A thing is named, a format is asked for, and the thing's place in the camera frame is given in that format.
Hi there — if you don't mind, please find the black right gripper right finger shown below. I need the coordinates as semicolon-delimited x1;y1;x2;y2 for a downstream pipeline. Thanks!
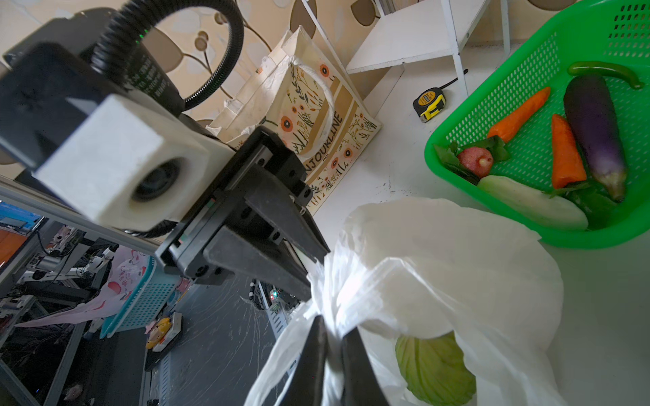
341;328;389;406

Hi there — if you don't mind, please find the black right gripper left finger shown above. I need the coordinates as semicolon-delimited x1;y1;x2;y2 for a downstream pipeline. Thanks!
280;316;328;406

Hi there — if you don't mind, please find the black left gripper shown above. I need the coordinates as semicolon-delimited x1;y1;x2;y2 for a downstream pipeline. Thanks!
156;126;329;301

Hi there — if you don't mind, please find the green cabbage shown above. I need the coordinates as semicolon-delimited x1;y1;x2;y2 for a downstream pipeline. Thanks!
395;332;477;405

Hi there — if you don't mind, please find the white plastic bag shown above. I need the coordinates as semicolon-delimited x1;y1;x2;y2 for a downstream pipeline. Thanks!
245;197;564;405

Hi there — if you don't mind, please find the cream floral tote bag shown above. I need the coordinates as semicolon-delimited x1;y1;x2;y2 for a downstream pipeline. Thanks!
208;28;382;213

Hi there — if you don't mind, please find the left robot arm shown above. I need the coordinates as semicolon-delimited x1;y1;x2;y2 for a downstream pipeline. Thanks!
1;1;328;301

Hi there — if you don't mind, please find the black yellow tape measure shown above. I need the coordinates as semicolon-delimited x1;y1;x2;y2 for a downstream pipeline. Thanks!
412;78;458;123

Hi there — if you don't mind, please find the small red radish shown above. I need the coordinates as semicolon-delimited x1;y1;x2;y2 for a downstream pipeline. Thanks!
457;146;494;179

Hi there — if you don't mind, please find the white shelf rack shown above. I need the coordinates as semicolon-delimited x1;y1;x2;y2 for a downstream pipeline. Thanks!
289;1;508;97

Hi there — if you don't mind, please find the orange carrot upper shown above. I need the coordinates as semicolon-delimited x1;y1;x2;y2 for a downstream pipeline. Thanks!
487;87;551;143

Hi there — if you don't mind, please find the orange carrot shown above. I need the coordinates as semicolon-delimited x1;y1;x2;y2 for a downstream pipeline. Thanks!
487;87;551;143
551;114;587;189

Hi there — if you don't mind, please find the white radish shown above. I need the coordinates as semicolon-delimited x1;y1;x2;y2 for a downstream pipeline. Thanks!
477;175;588;231

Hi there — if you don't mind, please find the orange carrot lower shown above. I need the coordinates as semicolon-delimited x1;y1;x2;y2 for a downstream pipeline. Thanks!
551;114;587;189

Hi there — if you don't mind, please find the green vegetable basket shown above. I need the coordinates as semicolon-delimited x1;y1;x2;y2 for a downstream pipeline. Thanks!
424;0;650;250

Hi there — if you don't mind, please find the purple eggplant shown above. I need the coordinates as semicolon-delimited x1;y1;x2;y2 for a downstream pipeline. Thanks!
564;74;628;203

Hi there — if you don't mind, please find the green chili pepper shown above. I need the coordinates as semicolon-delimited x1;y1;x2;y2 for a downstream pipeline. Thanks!
567;61;645;90

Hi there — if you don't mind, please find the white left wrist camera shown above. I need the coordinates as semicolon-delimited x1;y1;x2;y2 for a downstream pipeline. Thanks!
34;95;235;231

